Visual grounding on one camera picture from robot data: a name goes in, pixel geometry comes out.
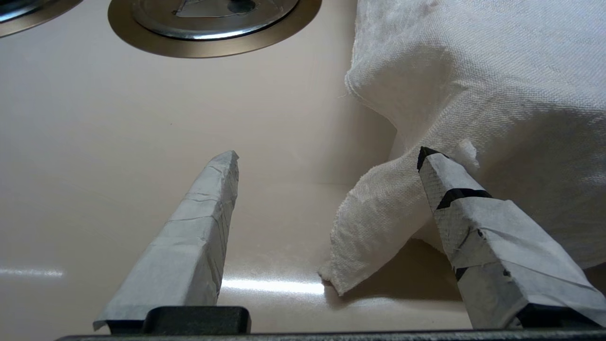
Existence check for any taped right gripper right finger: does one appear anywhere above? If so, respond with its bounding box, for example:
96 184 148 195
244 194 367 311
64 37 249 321
417 147 606 330

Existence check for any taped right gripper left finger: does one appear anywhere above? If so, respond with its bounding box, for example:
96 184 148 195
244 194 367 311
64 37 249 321
93 151 240 331

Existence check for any hinged steel lid black knob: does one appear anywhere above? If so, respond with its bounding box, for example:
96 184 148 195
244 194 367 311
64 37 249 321
132 0 300 41
0 0 48 23

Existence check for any white cloth cover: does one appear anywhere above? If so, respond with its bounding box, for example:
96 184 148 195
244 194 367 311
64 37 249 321
318 0 606 296

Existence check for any brushed steel well ring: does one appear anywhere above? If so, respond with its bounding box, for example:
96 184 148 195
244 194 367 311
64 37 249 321
0 0 83 38
108 0 323 59

